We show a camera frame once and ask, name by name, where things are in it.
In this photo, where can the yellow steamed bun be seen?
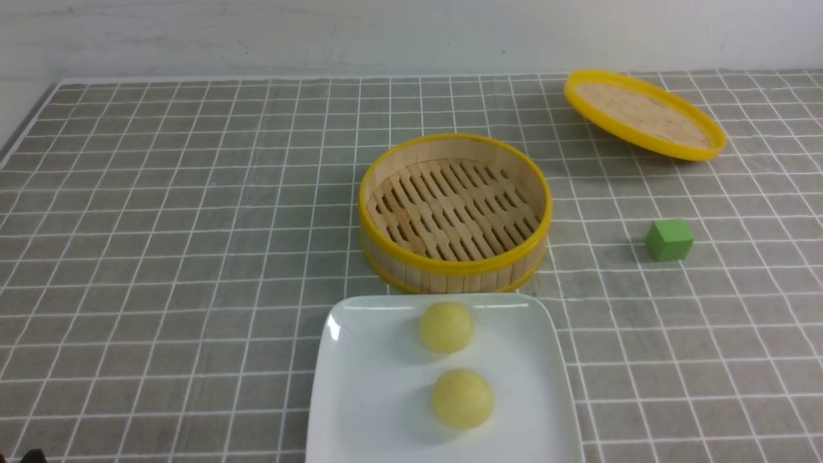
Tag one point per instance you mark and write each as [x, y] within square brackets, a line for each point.
[462, 399]
[446, 327]

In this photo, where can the white square plate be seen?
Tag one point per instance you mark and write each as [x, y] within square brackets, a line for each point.
[372, 383]

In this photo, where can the bamboo steamer basket yellow rim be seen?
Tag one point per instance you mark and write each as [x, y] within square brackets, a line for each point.
[454, 213]

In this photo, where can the grey checked tablecloth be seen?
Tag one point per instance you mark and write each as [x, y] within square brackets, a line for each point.
[170, 251]

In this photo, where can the bamboo steamer lid yellow rim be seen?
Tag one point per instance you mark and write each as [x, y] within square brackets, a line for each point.
[644, 115]

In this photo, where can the green cube block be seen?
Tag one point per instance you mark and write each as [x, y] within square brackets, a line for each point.
[669, 240]

